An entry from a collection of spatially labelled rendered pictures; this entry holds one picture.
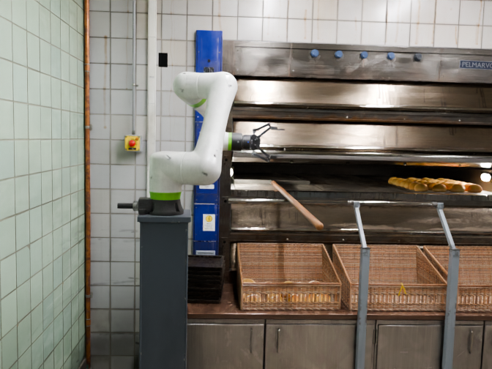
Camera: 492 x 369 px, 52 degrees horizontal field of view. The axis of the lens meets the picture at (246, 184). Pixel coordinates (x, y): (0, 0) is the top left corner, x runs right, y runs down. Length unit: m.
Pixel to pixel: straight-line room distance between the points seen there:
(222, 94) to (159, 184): 0.45
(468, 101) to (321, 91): 0.94
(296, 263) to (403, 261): 0.68
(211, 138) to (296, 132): 1.27
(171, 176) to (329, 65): 1.60
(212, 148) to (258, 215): 1.30
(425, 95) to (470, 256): 1.07
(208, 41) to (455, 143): 1.67
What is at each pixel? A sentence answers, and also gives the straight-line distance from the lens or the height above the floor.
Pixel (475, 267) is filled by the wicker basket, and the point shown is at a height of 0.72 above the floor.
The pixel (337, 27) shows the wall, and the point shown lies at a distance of 3.32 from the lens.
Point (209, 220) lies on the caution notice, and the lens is 3.18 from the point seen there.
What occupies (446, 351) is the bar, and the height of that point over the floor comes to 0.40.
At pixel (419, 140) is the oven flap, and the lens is 3.40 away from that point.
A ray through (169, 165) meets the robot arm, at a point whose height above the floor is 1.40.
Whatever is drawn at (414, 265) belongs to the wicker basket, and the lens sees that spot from 3.43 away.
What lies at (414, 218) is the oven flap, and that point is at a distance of 3.44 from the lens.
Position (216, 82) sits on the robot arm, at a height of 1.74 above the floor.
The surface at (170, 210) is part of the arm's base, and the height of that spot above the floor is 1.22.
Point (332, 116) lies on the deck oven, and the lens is 3.25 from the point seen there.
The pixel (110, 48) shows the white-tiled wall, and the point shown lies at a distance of 3.28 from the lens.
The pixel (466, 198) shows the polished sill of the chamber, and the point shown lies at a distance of 3.56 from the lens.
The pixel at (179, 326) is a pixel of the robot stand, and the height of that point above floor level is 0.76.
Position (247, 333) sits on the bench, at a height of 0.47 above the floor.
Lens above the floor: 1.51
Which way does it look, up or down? 5 degrees down
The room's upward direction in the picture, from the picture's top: 1 degrees clockwise
